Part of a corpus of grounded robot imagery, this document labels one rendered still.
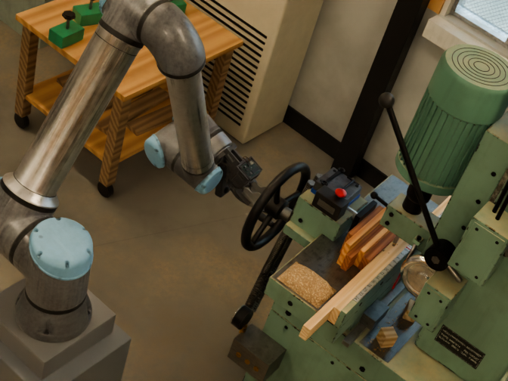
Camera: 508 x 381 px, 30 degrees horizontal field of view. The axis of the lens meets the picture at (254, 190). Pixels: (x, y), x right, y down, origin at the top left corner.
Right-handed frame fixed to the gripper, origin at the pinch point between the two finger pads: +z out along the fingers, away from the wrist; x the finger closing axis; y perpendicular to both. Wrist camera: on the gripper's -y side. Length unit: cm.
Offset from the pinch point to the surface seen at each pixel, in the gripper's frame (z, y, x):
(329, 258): 22.2, 28.3, -19.5
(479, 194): 32, 71, -12
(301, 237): 13.5, 21.3, -15.6
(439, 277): 41, 54, -22
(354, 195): 14.2, 34.6, -4.1
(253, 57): -55, -52, 97
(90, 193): -53, -95, 24
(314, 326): 31, 36, -44
